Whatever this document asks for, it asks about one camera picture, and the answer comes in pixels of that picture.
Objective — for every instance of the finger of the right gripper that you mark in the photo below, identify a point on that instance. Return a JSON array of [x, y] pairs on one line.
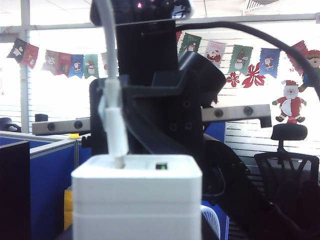
[[96, 120]]

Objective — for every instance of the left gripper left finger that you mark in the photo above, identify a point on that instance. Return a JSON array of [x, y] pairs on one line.
[[66, 235]]

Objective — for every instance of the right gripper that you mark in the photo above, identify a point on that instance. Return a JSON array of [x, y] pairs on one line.
[[205, 72]]

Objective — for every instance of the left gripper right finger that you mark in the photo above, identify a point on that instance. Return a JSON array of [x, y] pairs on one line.
[[208, 230]]

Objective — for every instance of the white charging block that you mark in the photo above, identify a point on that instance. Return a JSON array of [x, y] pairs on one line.
[[137, 200]]

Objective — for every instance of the yellow packet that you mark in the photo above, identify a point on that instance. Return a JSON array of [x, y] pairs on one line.
[[68, 210]]

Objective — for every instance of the black computer monitor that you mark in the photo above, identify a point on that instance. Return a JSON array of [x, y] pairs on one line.
[[13, 190]]

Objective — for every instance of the red flower window sticker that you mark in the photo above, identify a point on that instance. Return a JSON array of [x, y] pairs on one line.
[[253, 76], [233, 79]]

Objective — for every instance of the Christmas flag bunting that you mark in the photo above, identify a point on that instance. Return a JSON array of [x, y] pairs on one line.
[[241, 58]]

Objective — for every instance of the black mesh office chair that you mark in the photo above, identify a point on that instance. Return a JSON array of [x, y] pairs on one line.
[[288, 132]]

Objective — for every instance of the Santa Claus window sticker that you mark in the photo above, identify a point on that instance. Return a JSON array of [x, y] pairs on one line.
[[291, 105]]

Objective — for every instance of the elf window sticker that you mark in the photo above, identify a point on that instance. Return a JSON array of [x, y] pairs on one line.
[[311, 67]]

